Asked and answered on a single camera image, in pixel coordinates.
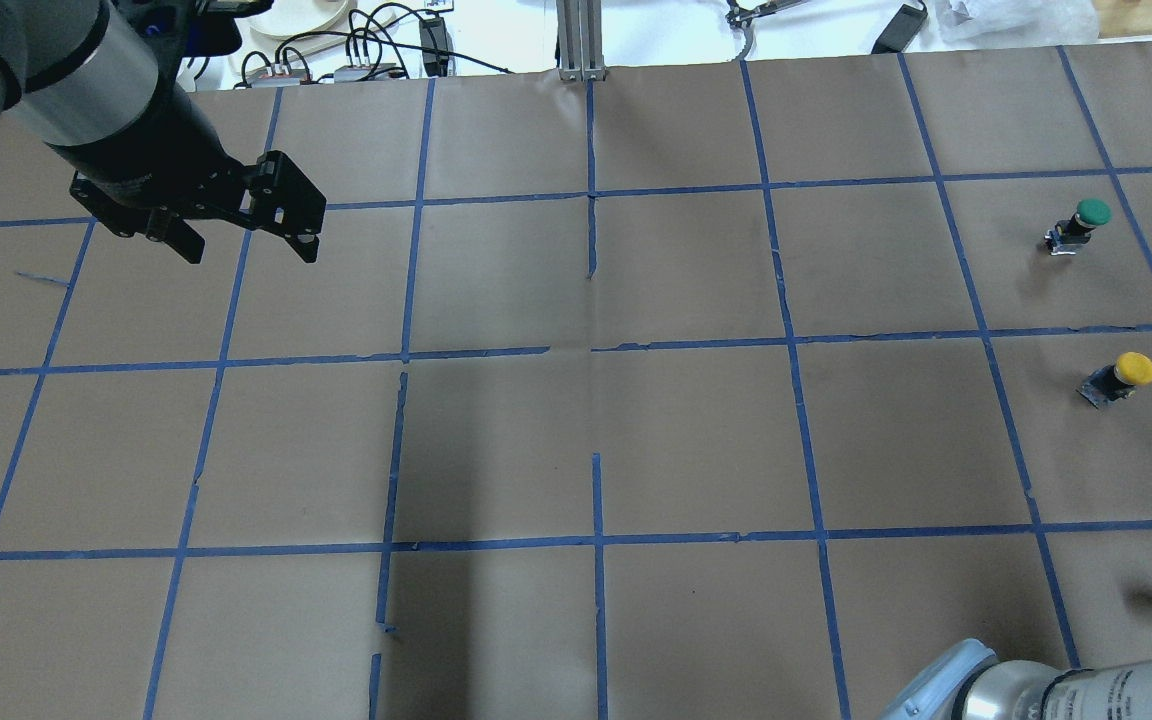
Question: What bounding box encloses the wooden cutting board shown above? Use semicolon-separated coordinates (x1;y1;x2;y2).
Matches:
1092;0;1152;40

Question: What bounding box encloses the green push button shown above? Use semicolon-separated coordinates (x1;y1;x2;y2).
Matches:
1044;199;1114;258

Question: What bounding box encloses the black power adapter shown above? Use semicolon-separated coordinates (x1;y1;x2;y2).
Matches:
870;1;929;55

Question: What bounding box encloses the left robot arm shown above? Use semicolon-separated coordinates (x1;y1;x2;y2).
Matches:
0;1;326;264

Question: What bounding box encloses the yellow push button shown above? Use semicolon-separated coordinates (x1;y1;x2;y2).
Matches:
1076;351;1152;409

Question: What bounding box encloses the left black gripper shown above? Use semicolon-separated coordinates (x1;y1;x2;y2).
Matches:
50;85;326;265

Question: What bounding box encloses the brown paper table cover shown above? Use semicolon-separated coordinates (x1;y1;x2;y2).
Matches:
0;41;1152;719

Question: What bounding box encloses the clear plastic bag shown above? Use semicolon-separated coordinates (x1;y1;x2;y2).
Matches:
929;1;1100;47

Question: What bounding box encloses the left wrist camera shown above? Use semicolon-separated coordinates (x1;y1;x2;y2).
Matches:
113;1;274;71

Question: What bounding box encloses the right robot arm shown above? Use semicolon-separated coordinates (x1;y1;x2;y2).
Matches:
878;353;1152;719

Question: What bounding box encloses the cream round plate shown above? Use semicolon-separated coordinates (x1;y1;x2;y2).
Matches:
244;1;353;40

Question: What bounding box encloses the aluminium frame post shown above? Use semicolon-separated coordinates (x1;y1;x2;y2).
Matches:
556;0;607;82

